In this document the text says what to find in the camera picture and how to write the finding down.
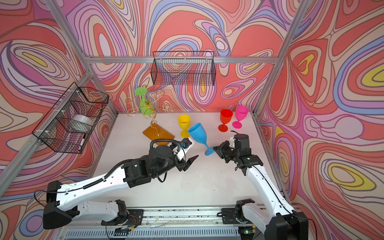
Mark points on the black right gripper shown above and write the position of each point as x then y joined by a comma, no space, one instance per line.
221,149

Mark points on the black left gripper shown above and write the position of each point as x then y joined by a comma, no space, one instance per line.
182,164

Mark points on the blue plastic wine glass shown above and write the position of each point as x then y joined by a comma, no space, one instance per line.
198,133

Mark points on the red plastic wine glass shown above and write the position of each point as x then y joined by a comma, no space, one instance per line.
225,117

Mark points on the pink plastic wine glass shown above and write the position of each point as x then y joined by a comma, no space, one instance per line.
240,114

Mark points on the yellow plastic wine glass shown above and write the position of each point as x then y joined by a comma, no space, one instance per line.
184,123

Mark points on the green plastic wine glass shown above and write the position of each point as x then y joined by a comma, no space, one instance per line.
146,106

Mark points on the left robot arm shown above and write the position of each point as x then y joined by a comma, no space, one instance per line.
66,203

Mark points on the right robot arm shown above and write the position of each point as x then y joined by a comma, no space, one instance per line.
280,221

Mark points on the wooden rack base board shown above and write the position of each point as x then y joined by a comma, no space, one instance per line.
157,132

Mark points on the black marker pen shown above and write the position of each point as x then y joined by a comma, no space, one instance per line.
81,145

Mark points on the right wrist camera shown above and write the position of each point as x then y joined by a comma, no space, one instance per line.
232,142

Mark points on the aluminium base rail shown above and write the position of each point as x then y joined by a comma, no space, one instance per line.
178,223

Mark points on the gold wire glass rack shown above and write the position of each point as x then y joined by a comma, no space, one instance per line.
133,109

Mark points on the black wire basket back wall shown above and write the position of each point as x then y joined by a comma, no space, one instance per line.
183,68

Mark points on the black wire basket wall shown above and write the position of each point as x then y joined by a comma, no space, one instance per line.
63,135
183,68

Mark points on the black wire basket left wall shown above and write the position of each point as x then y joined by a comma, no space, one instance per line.
63,135

